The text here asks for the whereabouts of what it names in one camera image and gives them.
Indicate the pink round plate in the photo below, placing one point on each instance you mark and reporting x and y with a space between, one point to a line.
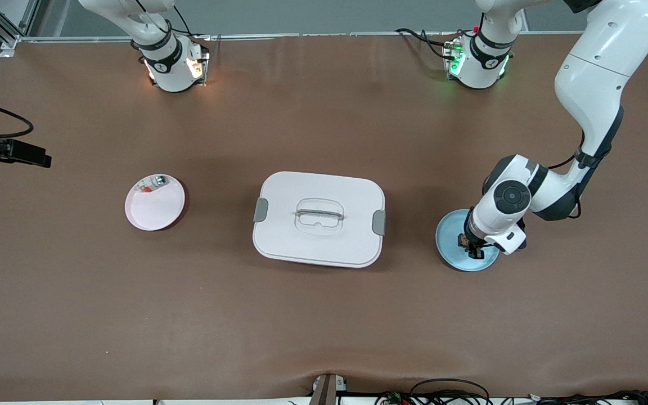
155 212

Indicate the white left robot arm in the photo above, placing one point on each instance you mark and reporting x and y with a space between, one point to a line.
594 84

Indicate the light blue round plate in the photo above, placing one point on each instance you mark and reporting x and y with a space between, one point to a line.
450 256

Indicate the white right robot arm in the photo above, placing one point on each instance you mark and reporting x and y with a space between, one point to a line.
172 67

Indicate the green button switch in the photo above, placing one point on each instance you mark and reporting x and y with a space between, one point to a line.
152 184

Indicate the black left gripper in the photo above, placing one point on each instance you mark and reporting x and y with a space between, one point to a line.
471 242

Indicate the grey metal bracket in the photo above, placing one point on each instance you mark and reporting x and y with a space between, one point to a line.
325 389

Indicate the aluminium frame profile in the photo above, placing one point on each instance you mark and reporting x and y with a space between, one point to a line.
8 40

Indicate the white lidded storage box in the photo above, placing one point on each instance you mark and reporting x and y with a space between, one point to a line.
318 242

